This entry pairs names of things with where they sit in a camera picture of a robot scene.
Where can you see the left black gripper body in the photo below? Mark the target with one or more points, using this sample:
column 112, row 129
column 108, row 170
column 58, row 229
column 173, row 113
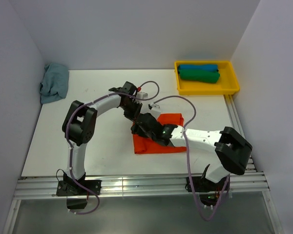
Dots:
column 132, row 109

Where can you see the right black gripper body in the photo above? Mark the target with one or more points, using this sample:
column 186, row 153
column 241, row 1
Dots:
column 138, row 130

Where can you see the orange t shirt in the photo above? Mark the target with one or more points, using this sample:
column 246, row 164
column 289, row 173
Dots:
column 147, row 146

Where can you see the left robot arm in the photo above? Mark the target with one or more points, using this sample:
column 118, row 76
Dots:
column 80, row 121

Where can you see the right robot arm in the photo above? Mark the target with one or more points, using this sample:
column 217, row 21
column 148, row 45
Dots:
column 233, row 150

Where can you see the yellow plastic tray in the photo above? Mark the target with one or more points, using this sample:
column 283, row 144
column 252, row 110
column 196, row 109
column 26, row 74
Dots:
column 226, row 85

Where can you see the green rolled t shirt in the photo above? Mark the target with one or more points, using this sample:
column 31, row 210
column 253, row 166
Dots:
column 199, row 75

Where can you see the grey-blue crumpled t shirt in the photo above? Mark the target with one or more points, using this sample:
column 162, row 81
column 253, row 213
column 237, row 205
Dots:
column 54, row 85

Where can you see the blue rolled t shirt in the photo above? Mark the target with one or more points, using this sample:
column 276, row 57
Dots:
column 205, row 67

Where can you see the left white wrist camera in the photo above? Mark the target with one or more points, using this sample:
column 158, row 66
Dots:
column 141, row 96

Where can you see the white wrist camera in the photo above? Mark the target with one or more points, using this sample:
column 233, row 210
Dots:
column 141, row 96
column 154, row 110

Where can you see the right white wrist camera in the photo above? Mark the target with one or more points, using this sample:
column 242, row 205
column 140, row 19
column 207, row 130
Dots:
column 154, row 110

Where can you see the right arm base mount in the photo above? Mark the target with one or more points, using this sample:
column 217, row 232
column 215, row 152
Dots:
column 209, row 192

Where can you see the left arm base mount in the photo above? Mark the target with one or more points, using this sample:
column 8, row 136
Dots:
column 76, row 196

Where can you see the aluminium rail frame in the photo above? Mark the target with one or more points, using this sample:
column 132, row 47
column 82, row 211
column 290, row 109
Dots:
column 36, row 187

